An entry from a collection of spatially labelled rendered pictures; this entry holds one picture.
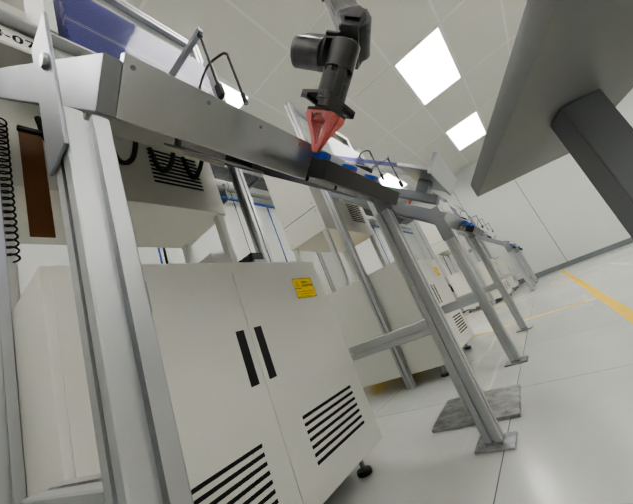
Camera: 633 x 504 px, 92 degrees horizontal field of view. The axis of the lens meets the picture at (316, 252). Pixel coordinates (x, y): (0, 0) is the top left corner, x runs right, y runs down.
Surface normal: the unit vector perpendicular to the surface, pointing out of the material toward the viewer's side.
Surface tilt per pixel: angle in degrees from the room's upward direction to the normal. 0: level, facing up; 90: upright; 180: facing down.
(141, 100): 135
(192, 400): 90
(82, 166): 90
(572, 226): 90
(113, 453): 90
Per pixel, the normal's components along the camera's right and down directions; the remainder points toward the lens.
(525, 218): -0.59, -0.01
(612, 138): -0.36, -0.15
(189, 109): 0.76, 0.31
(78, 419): 0.72, -0.45
